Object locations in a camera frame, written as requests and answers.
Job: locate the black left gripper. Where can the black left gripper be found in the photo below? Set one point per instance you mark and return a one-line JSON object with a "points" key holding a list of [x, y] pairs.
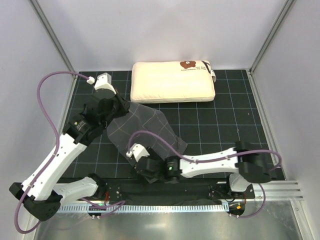
{"points": [[119, 102]]}

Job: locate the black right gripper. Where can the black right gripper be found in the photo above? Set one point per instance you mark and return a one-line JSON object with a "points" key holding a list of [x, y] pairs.
{"points": [[143, 167]]}

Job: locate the dark grey checked pillowcase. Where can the dark grey checked pillowcase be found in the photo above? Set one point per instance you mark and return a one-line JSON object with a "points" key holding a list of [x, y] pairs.
{"points": [[144, 118]]}

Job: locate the cream white pillow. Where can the cream white pillow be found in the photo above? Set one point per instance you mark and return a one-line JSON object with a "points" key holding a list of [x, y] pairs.
{"points": [[172, 82]]}

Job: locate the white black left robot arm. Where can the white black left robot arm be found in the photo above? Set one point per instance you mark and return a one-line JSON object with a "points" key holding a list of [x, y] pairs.
{"points": [[40, 194]]}

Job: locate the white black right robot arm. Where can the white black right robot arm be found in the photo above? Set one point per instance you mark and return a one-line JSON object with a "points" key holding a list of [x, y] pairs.
{"points": [[245, 165]]}

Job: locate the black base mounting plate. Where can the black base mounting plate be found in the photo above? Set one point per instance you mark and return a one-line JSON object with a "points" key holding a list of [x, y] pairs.
{"points": [[191, 191]]}

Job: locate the black grid cutting mat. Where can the black grid cutting mat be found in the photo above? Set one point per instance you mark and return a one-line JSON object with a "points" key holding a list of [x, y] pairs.
{"points": [[206, 127]]}

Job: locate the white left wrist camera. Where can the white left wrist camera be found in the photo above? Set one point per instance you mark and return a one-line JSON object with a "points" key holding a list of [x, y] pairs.
{"points": [[104, 81]]}

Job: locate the slotted grey cable duct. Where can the slotted grey cable duct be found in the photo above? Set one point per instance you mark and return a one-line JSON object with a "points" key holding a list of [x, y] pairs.
{"points": [[82, 207]]}

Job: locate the left aluminium corner post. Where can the left aluminium corner post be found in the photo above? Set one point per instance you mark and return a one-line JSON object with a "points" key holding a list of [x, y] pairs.
{"points": [[51, 33]]}

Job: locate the aluminium corner post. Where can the aluminium corner post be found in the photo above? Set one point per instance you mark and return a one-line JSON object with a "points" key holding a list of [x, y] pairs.
{"points": [[280, 19], [51, 33]]}

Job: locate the aluminium frame rail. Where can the aluminium frame rail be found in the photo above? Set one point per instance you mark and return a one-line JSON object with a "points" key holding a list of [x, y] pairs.
{"points": [[282, 190]]}

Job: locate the right aluminium corner post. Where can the right aluminium corner post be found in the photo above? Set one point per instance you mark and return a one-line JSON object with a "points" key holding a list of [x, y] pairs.
{"points": [[280, 19]]}

